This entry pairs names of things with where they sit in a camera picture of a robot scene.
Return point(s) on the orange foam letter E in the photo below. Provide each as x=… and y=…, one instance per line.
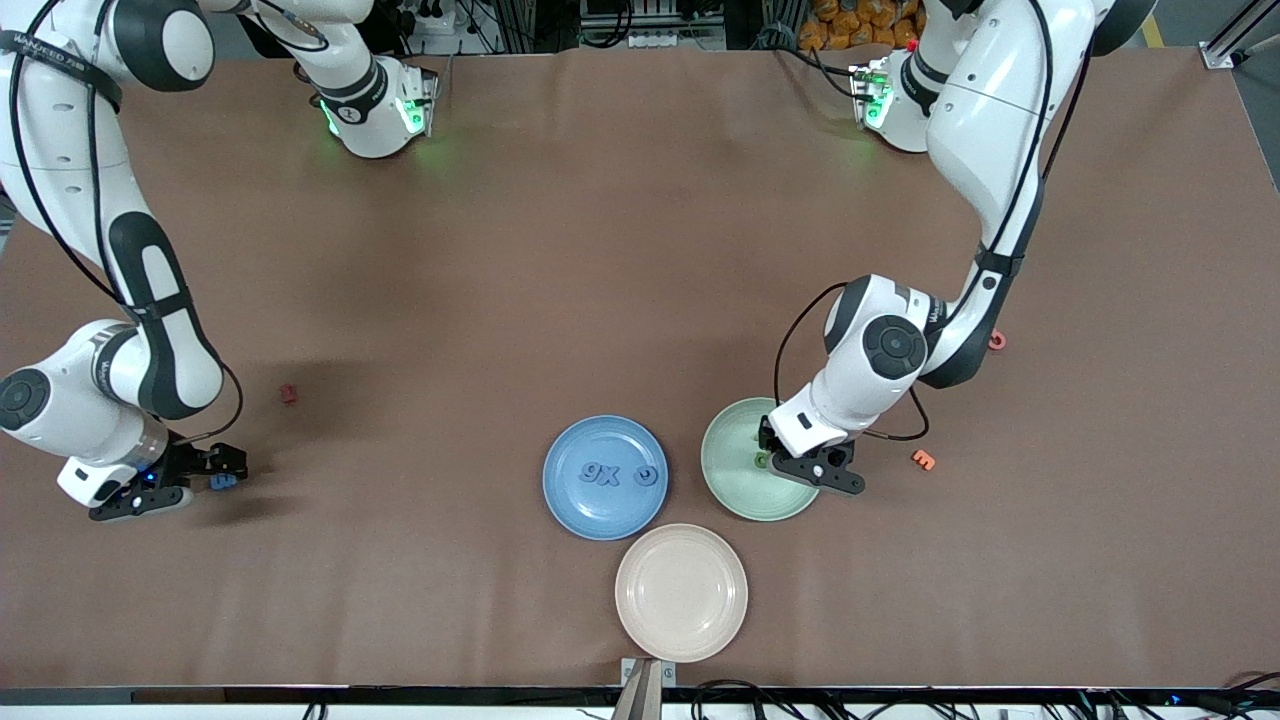
x=923, y=460

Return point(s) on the beige plate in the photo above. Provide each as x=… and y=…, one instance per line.
x=680, y=595

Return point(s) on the blue foam letter X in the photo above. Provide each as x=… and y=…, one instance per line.
x=611, y=475

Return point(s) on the aluminium frame profile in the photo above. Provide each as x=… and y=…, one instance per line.
x=1225, y=55

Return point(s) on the long white power strip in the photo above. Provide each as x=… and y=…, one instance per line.
x=660, y=40

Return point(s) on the blue foam letter C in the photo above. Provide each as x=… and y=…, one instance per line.
x=640, y=477

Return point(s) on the blue foam number six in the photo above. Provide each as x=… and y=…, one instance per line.
x=598, y=470

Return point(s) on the blue plate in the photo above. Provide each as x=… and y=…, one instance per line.
x=600, y=510

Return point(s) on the white socket strip with plugs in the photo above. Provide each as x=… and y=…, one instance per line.
x=435, y=20

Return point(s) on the grey metal table bracket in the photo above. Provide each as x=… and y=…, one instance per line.
x=640, y=690

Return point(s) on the pile of orange bags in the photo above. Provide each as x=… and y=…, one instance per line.
x=850, y=25

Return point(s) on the brown paper table cover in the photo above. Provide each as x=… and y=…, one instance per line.
x=600, y=250

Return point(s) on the blue foam letter E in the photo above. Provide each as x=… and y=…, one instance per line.
x=224, y=483

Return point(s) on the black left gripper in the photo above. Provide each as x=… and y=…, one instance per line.
x=768, y=437

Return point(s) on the black table edge rail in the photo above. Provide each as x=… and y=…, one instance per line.
x=300, y=695

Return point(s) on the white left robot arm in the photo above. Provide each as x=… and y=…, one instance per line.
x=1000, y=100

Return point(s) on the green plate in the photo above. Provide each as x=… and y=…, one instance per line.
x=730, y=485

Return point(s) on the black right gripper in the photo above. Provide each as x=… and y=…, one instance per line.
x=190, y=462

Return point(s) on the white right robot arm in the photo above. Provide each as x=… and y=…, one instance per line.
x=60, y=120

